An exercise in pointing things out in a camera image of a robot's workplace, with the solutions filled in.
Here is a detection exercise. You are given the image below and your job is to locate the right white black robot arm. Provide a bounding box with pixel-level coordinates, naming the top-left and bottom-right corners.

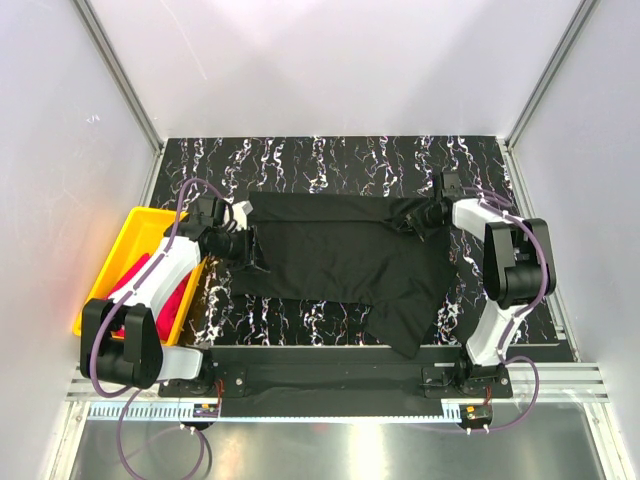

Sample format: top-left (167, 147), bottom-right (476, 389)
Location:
top-left (407, 171), bottom-right (556, 399)

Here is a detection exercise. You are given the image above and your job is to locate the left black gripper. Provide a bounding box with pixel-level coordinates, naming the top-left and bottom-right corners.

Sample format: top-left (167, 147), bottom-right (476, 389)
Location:
top-left (209, 225), bottom-right (270, 274)

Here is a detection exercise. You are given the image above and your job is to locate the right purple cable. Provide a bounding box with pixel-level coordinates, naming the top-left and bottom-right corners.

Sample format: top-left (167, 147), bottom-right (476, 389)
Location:
top-left (414, 187), bottom-right (560, 434)

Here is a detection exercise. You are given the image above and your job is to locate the white slotted cable duct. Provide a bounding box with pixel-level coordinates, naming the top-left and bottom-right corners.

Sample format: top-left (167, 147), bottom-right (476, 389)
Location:
top-left (89, 400), bottom-right (461, 424)

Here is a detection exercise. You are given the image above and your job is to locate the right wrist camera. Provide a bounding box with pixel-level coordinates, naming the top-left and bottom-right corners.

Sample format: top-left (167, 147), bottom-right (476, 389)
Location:
top-left (433, 171), bottom-right (465, 201)

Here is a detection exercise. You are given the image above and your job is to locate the aluminium frame rail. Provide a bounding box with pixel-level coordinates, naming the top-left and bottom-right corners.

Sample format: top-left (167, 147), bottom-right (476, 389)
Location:
top-left (64, 362), bottom-right (611, 402)

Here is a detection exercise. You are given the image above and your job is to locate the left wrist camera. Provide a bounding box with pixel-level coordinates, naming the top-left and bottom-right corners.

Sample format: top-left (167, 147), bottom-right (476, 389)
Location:
top-left (213, 197), bottom-right (253, 232)

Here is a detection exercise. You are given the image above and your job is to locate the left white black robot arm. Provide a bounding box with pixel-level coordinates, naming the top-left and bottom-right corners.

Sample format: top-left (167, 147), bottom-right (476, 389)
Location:
top-left (74, 196), bottom-right (264, 396)

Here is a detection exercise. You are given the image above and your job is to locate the yellow plastic bin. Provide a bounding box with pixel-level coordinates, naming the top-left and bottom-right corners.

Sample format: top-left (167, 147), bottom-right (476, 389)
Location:
top-left (87, 207), bottom-right (204, 346)

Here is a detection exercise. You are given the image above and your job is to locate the purple cable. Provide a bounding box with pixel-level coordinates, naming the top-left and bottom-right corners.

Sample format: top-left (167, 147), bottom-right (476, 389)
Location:
top-left (85, 178), bottom-right (236, 476)
top-left (414, 187), bottom-right (560, 434)

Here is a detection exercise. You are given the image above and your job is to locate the red t shirt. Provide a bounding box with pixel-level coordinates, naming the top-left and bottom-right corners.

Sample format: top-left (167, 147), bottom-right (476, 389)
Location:
top-left (104, 253), bottom-right (194, 342)

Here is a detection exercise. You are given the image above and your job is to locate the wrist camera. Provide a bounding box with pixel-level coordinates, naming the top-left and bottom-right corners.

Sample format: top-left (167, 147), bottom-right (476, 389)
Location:
top-left (213, 197), bottom-right (253, 232)
top-left (433, 171), bottom-right (465, 201)

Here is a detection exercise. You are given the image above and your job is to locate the black t shirt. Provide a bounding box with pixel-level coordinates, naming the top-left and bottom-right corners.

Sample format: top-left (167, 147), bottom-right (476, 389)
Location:
top-left (231, 191), bottom-right (456, 358)

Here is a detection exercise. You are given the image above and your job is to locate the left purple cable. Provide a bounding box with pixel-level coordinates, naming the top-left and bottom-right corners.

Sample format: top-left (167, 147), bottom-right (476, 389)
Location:
top-left (85, 178), bottom-right (236, 476)

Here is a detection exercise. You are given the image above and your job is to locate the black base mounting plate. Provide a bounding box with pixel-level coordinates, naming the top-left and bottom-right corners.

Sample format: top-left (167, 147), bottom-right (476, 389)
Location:
top-left (159, 346), bottom-right (513, 420)

